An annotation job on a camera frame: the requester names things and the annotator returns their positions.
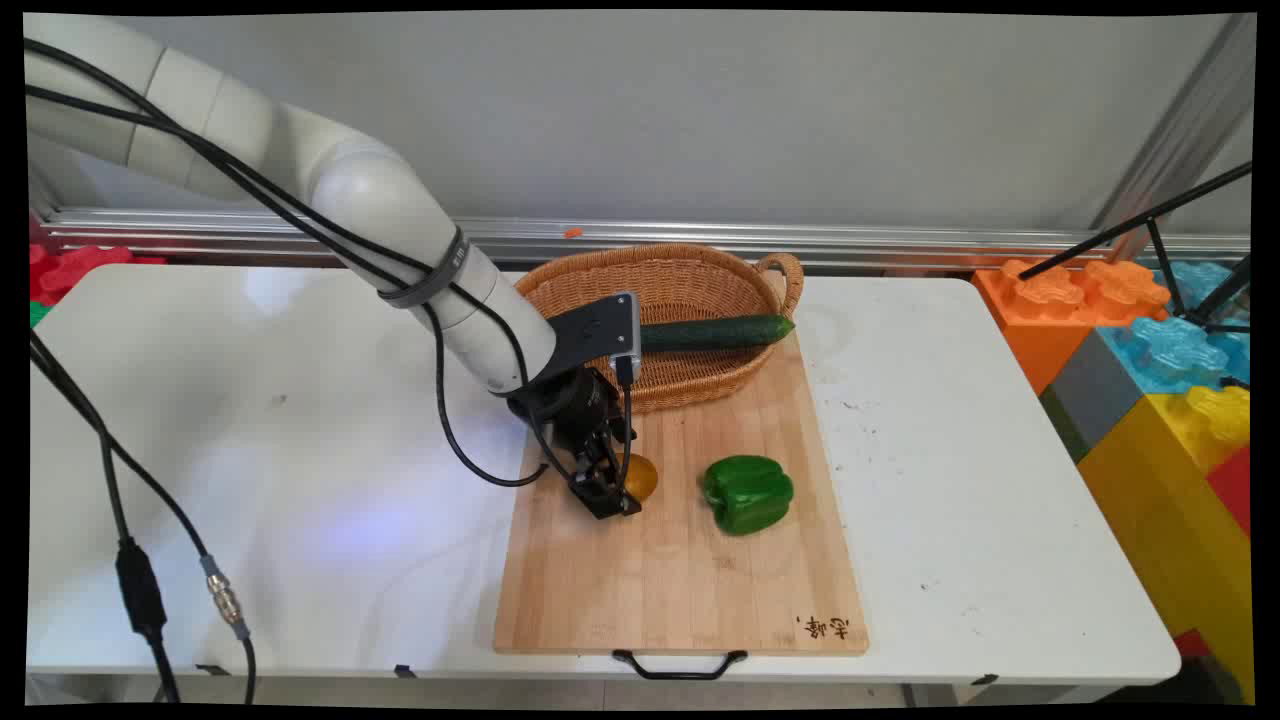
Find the green bell pepper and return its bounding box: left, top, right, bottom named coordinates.
left=699, top=455, right=796, bottom=537

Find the grey strap around arm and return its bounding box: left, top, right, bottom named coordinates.
left=378, top=227, right=472, bottom=310

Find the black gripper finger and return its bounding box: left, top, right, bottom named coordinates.
left=611, top=438, right=644, bottom=517
left=568, top=443, right=627, bottom=521

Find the grey giant toy brick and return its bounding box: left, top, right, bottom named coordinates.
left=1038, top=329, right=1147, bottom=464

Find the small orange fruit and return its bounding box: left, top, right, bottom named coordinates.
left=622, top=453, right=660, bottom=504

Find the black cable with metal connector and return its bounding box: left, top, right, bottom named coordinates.
left=28, top=345, right=259, bottom=704

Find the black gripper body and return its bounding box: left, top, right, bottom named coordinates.
left=507, top=366, right=639, bottom=473

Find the orange giant toy brick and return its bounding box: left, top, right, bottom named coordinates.
left=971, top=257, right=1172, bottom=397

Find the wrist camera with black bracket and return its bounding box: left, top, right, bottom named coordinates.
left=545, top=292, right=643, bottom=389

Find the black tripod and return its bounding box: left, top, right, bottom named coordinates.
left=1017, top=161, right=1254, bottom=337

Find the black cable with inline box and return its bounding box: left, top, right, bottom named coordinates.
left=28, top=330, right=183, bottom=704

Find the woven wicker basket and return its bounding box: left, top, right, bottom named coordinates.
left=514, top=243, right=805, bottom=415

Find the blue giant toy brick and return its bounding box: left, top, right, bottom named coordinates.
left=1097, top=314, right=1252, bottom=397
left=1152, top=261, right=1252, bottom=319

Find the horizontal aluminium rail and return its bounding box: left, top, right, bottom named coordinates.
left=38, top=207, right=1252, bottom=271

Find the slanted aluminium post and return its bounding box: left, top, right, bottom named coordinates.
left=1088, top=14, right=1257, bottom=263

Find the wooden cutting board with handle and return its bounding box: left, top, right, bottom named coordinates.
left=493, top=335, right=870, bottom=682

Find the yellow giant toy brick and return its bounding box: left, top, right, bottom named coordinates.
left=1077, top=384, right=1254, bottom=703

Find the red toy brick pile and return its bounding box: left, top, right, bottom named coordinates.
left=29, top=242, right=168, bottom=307

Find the red giant toy brick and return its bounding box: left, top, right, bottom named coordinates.
left=1204, top=445, right=1253, bottom=542

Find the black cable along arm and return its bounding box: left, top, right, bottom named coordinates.
left=25, top=38, right=549, bottom=489
left=25, top=85, right=441, bottom=301

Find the dark green cucumber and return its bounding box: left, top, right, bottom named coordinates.
left=638, top=313, right=797, bottom=354

